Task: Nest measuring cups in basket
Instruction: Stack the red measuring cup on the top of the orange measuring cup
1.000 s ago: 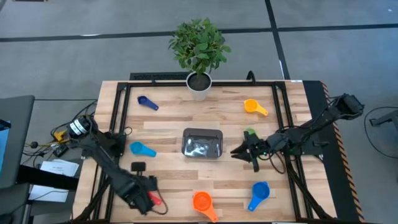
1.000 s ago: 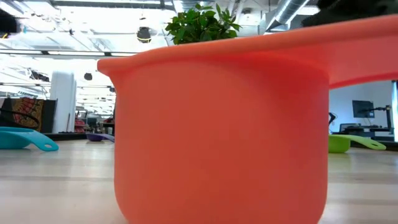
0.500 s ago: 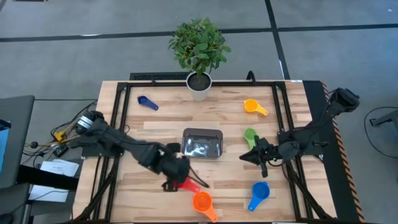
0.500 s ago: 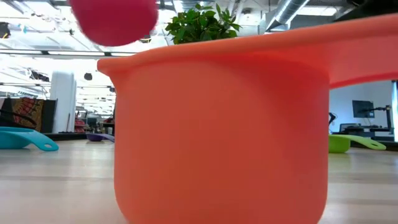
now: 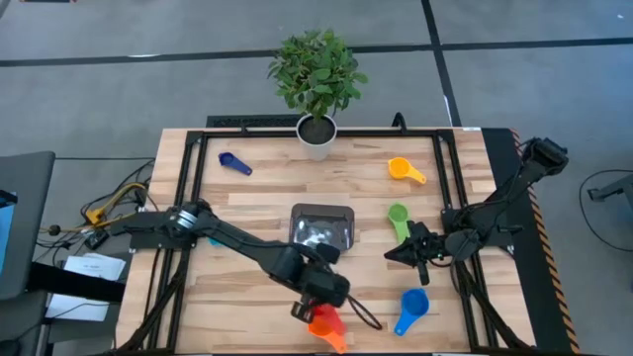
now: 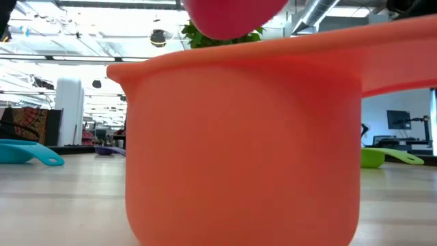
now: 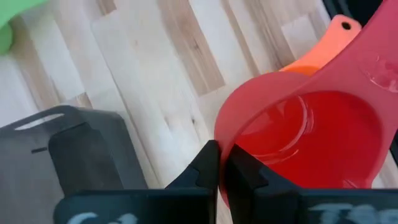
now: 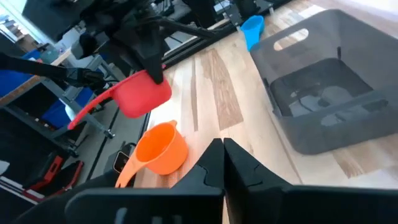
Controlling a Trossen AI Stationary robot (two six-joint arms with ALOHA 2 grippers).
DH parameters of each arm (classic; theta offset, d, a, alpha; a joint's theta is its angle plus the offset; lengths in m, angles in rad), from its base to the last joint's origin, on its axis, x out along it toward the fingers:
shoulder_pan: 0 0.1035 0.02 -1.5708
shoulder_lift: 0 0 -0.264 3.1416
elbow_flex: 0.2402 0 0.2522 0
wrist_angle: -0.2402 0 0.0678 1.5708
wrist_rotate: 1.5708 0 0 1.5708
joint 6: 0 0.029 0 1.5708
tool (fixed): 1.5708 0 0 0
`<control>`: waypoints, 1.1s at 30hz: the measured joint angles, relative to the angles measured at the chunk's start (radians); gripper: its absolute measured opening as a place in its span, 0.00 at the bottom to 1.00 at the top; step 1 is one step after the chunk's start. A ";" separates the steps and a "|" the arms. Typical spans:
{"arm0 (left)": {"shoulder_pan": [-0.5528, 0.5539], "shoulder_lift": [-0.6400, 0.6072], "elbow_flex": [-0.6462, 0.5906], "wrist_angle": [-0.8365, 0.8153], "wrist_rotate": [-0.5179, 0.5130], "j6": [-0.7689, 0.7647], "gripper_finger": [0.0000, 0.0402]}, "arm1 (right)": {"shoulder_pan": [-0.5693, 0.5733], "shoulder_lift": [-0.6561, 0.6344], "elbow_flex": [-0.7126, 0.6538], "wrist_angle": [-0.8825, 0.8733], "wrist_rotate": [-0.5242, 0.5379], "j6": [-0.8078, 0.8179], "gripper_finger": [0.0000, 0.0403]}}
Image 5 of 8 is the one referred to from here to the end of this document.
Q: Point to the black hazard-striped mat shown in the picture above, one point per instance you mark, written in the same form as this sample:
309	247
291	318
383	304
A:
500	158

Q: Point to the grey stand leg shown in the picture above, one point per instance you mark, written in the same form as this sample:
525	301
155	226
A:
613	188

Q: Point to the white plant pot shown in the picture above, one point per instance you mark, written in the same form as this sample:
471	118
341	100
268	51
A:
316	148

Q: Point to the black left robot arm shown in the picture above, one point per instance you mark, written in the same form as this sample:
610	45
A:
237	240

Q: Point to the orange measuring cup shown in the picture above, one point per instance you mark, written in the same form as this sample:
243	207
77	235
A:
319	329

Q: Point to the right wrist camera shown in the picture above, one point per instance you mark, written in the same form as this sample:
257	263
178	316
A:
420	230

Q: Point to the small white label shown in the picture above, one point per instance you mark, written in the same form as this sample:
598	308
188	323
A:
471	128

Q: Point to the bright blue measuring cup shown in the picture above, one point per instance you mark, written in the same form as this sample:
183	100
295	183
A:
414	302

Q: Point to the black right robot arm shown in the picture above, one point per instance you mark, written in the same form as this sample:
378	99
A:
541	155

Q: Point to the white paper sheet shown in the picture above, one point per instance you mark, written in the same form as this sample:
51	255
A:
74	306
96	267

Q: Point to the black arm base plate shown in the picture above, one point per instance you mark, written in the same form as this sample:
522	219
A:
497	237
148	241

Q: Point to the yellow connector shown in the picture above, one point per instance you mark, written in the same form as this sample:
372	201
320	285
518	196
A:
95	215

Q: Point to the red measuring cup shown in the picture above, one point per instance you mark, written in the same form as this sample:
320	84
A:
330	314

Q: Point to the black metal table frame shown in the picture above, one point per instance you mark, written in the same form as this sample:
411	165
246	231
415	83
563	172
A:
376	133

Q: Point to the green leafy plant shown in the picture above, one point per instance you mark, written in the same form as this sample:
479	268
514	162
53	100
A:
316	74

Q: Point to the dark grey basket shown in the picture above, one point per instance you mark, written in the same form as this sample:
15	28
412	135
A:
321	217

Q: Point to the black round knob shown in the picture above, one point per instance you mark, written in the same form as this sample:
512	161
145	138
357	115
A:
55	230

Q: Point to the grey desk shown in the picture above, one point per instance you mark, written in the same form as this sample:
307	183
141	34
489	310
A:
27	222

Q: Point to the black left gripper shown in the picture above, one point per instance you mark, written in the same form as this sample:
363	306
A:
324	287

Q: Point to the small black box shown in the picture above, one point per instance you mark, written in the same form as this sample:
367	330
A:
96	240

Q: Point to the green measuring cup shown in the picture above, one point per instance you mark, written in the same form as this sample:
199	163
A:
398	213

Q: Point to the dark blue measuring cup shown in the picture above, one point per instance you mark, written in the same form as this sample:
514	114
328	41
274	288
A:
226	159

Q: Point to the blue object on desk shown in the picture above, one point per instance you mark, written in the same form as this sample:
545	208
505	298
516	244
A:
5	232

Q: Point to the yellow measuring cup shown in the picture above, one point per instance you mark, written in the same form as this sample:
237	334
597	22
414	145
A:
398	168

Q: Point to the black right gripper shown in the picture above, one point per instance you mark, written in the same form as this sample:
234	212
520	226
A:
427	249

